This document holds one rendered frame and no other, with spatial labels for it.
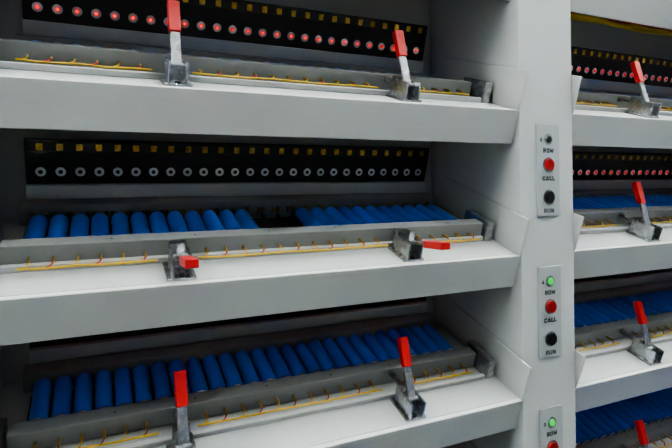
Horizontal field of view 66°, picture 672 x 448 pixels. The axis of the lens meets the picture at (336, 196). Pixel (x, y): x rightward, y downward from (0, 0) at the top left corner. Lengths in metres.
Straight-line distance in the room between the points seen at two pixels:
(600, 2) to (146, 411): 0.79
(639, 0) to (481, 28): 0.26
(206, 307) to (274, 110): 0.21
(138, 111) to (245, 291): 0.20
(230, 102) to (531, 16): 0.42
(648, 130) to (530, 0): 0.29
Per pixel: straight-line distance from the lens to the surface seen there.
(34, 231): 0.61
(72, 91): 0.53
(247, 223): 0.63
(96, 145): 0.67
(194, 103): 0.53
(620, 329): 0.99
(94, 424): 0.63
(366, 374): 0.69
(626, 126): 0.88
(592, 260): 0.83
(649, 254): 0.92
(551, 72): 0.77
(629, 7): 0.93
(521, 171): 0.72
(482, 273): 0.69
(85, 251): 0.57
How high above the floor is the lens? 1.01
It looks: level
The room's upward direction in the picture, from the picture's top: 1 degrees counter-clockwise
